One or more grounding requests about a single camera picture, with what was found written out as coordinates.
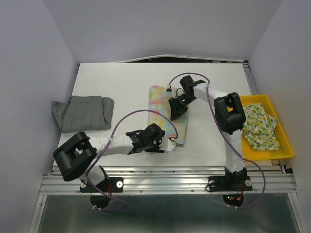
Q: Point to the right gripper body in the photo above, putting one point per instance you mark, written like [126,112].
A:
[183,101]

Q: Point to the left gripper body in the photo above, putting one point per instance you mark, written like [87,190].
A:
[154,146]

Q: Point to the pastel floral skirt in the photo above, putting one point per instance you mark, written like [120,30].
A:
[159,105]

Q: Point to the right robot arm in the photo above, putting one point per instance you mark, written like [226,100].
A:
[229,117]

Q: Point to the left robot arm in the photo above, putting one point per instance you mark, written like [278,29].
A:
[75,158]

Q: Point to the lemon print skirt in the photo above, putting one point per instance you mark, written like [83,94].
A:
[259,128]

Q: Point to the folded grey skirt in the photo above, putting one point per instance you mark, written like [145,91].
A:
[91,113]

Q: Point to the yellow plastic tray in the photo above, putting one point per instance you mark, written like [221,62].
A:
[285,151]

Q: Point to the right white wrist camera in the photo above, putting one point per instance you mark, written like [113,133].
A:
[175,92]

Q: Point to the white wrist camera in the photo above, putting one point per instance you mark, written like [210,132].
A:
[175,92]
[169,145]

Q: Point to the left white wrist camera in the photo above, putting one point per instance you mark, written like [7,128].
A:
[169,145]

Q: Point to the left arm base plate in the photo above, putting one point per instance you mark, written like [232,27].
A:
[101,197]

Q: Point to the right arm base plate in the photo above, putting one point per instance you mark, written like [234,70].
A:
[232,189]

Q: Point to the aluminium rail frame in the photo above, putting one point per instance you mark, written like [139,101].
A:
[168,180]

